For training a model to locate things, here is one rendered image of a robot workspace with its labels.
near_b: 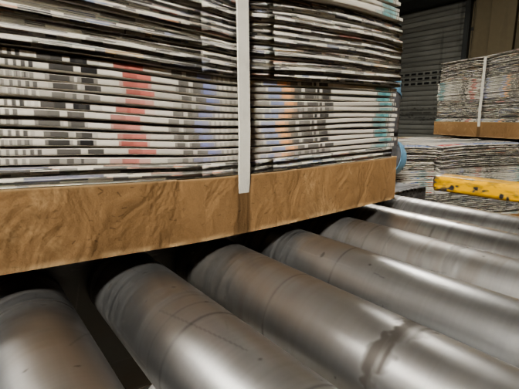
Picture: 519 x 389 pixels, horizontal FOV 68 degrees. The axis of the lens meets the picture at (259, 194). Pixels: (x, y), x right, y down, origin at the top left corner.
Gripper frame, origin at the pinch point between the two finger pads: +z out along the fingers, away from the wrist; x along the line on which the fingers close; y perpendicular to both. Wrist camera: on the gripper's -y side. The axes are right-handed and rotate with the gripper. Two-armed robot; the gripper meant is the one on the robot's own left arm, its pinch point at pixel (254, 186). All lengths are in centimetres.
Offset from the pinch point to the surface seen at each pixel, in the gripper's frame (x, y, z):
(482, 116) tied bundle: -5, 11, -88
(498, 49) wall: -247, 138, -728
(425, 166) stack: -1, -1, -50
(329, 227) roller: 21.8, -0.8, 8.1
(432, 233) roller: 28.3, -1.2, 1.8
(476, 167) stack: 4, -2, -65
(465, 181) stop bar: 24.3, 1.6, -13.2
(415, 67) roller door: -405, 129, -733
